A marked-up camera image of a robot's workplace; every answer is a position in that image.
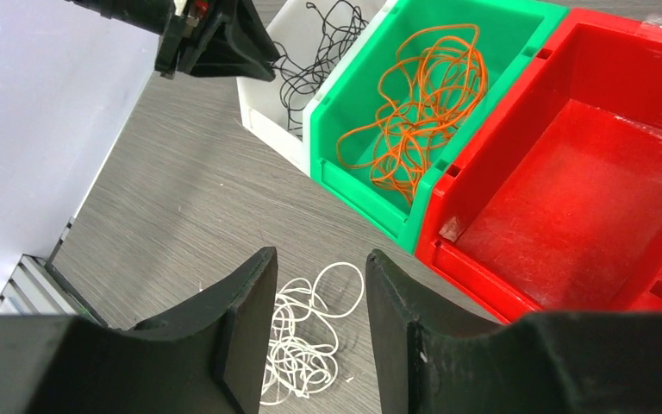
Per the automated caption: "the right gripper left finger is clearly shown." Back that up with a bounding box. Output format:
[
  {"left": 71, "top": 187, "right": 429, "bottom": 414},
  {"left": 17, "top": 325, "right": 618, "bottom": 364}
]
[{"left": 0, "top": 247, "right": 278, "bottom": 413}]

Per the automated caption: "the white thin cable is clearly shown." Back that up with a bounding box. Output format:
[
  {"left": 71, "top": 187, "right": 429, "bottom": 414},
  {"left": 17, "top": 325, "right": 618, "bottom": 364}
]
[{"left": 259, "top": 261, "right": 365, "bottom": 408}]

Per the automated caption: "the green plastic bin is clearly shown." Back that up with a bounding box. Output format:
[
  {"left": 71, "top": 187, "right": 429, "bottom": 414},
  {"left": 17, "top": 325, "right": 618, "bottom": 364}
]
[{"left": 304, "top": 1, "right": 568, "bottom": 253}]

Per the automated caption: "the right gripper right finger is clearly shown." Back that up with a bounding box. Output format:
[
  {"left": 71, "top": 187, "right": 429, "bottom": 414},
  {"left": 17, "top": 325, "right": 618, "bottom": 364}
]
[{"left": 365, "top": 249, "right": 662, "bottom": 413}]

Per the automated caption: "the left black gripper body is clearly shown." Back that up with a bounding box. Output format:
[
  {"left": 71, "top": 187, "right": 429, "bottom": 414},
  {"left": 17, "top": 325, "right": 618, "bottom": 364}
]
[{"left": 71, "top": 0, "right": 209, "bottom": 78}]

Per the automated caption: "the white plastic bin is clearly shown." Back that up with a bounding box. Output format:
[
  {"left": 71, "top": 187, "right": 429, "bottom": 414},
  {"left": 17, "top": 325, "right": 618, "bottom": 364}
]
[{"left": 237, "top": 1, "right": 395, "bottom": 175}]

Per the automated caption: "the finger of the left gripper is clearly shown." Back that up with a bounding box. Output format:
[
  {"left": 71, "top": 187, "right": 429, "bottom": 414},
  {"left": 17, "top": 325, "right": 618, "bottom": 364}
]
[{"left": 184, "top": 0, "right": 279, "bottom": 82}]

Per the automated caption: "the black thin cable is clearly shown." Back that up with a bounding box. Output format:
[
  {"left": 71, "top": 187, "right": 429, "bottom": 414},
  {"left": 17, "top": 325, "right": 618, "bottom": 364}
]
[{"left": 271, "top": 0, "right": 370, "bottom": 138}]

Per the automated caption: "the orange cable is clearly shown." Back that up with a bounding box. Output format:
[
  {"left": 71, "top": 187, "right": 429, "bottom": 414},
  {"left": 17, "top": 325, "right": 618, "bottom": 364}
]
[
  {"left": 336, "top": 23, "right": 489, "bottom": 207},
  {"left": 376, "top": 23, "right": 489, "bottom": 173}
]

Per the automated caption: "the aluminium frame rail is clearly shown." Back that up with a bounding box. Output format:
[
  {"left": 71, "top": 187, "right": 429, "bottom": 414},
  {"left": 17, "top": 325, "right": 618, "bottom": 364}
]
[{"left": 0, "top": 217, "right": 109, "bottom": 327}]

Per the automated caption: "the red plastic bin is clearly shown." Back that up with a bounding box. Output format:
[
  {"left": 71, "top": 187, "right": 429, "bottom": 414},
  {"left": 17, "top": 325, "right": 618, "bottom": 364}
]
[{"left": 415, "top": 9, "right": 662, "bottom": 322}]

